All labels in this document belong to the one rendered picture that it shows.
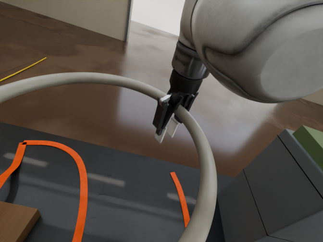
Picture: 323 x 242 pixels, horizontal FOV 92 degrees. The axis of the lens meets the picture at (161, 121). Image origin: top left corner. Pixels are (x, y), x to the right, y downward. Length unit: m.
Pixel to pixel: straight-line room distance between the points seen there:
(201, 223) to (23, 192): 1.22
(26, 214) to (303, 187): 1.36
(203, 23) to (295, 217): 0.92
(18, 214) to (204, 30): 1.19
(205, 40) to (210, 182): 0.22
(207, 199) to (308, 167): 0.73
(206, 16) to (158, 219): 1.20
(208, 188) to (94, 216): 1.00
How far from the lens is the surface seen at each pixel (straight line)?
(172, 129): 0.51
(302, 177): 0.98
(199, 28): 0.20
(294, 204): 0.99
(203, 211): 0.28
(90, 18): 4.99
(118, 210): 1.23
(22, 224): 1.19
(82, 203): 1.25
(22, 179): 1.42
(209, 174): 0.31
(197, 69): 0.34
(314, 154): 0.98
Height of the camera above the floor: 1.17
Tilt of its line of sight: 37 degrees down
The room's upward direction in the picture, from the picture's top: 20 degrees clockwise
